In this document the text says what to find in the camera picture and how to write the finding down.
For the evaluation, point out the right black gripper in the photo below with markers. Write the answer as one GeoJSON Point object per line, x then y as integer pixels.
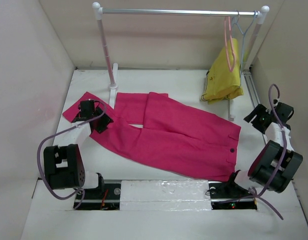
{"type": "Point", "coordinates": [259, 110]}

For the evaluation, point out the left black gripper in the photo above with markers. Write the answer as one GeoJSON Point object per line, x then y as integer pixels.
{"type": "Point", "coordinates": [106, 121]}

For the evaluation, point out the pink trousers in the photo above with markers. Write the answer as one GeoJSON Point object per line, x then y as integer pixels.
{"type": "Point", "coordinates": [157, 131]}

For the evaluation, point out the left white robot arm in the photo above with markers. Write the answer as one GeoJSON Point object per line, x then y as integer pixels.
{"type": "Point", "coordinates": [61, 167]}

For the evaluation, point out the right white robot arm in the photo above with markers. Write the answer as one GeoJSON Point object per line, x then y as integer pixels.
{"type": "Point", "coordinates": [277, 163]}

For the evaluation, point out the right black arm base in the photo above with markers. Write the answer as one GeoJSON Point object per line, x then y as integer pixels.
{"type": "Point", "coordinates": [229, 195]}

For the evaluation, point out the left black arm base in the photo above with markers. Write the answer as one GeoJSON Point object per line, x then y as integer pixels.
{"type": "Point", "coordinates": [104, 197]}

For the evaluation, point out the pink plastic hanger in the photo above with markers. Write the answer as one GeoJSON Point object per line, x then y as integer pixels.
{"type": "Point", "coordinates": [229, 44]}

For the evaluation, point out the light blue plastic hanger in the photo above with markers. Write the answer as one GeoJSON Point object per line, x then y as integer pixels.
{"type": "Point", "coordinates": [245, 50]}

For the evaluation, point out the white and silver clothes rack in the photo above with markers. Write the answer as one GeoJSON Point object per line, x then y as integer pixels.
{"type": "Point", "coordinates": [99, 11]}

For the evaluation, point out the yellow garment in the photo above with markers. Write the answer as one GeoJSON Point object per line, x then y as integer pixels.
{"type": "Point", "coordinates": [221, 84]}

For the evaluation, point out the aluminium rail right side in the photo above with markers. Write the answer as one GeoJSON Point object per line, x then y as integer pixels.
{"type": "Point", "coordinates": [254, 135]}

